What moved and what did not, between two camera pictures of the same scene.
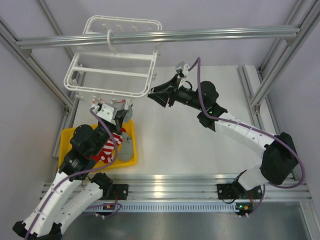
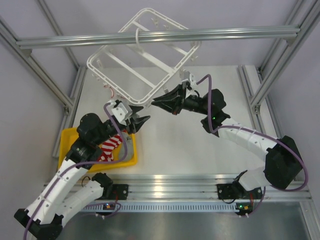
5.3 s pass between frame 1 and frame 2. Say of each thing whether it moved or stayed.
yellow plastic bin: stayed
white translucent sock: moved
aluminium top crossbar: stayed
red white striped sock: stayed
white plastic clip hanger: moved
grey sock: stayed
